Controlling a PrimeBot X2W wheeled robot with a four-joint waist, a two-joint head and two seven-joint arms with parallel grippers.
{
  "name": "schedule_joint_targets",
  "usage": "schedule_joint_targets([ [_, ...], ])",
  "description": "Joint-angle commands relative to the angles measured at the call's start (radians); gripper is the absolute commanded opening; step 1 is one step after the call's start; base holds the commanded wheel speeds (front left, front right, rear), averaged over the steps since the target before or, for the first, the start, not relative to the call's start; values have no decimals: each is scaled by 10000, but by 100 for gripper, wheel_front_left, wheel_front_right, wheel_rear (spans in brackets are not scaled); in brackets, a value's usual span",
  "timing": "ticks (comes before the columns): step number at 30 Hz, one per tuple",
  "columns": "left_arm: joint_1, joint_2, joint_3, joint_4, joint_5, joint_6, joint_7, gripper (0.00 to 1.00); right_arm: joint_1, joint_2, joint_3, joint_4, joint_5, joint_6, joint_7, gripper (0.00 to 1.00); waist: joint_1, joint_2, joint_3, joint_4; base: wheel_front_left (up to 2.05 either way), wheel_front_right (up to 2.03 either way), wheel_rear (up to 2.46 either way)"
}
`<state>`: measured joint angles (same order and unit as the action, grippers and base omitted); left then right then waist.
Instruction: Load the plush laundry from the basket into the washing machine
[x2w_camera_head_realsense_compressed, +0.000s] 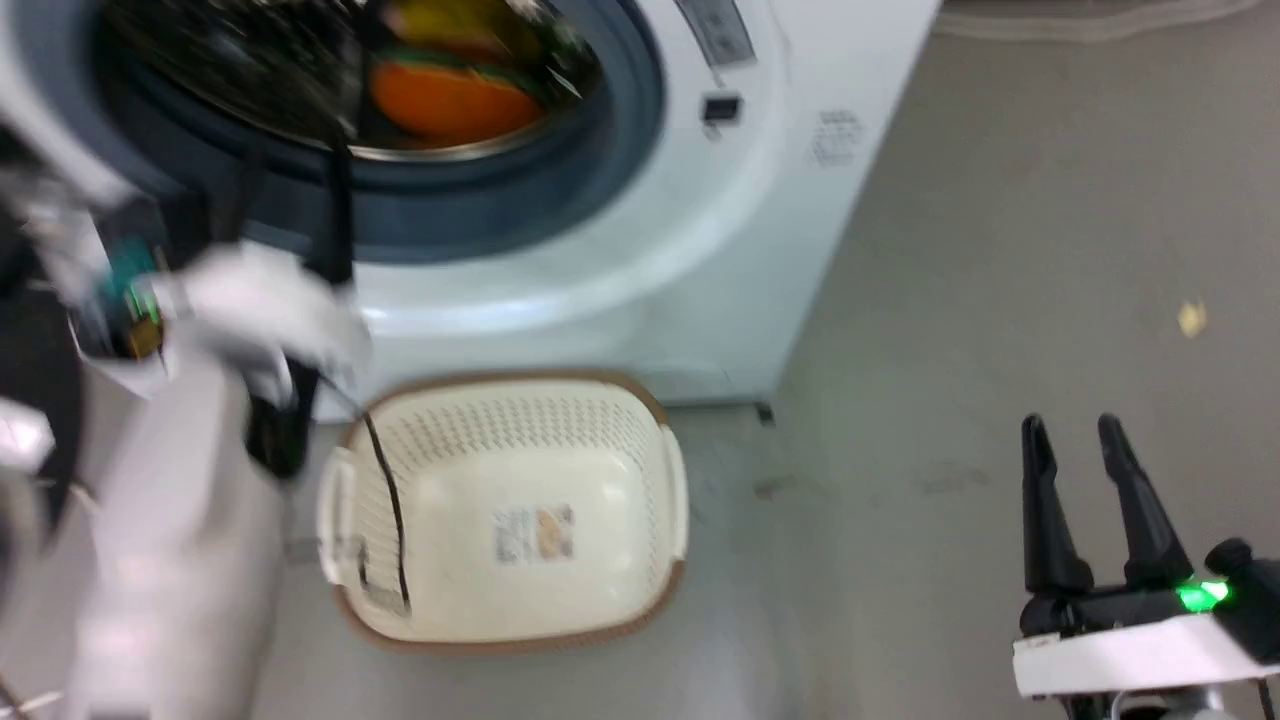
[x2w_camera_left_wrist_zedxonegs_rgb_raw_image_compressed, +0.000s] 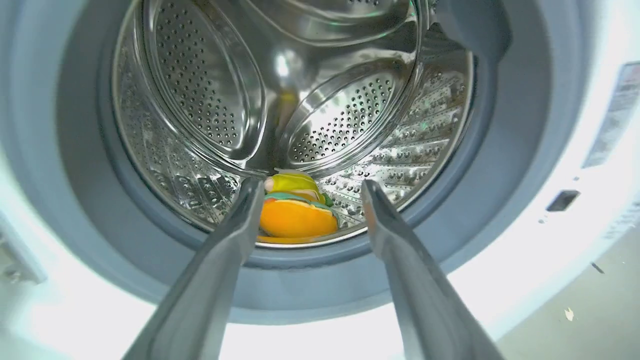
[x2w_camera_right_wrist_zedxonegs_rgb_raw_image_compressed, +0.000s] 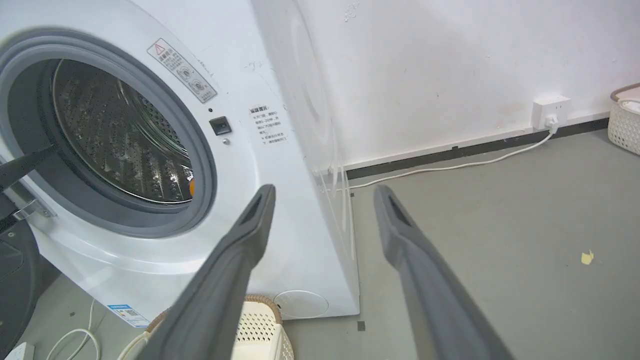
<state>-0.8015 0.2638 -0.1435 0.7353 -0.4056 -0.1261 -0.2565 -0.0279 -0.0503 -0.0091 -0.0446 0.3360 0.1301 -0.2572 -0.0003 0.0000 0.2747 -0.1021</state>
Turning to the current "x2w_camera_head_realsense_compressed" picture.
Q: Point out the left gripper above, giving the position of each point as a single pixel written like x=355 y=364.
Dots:
x=250 y=310

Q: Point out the white front-load washing machine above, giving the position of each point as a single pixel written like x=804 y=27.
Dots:
x=700 y=250

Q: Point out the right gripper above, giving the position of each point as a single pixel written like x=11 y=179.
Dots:
x=1140 y=640

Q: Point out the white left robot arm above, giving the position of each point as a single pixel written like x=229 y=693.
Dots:
x=170 y=560

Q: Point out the cream plastic laundry basket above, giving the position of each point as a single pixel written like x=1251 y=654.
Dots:
x=480 y=470

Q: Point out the washing machine door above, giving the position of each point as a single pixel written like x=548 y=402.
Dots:
x=25 y=330

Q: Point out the grey floor rug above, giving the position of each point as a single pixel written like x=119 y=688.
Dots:
x=1090 y=15

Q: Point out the printed sticker label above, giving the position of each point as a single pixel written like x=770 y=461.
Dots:
x=535 y=533

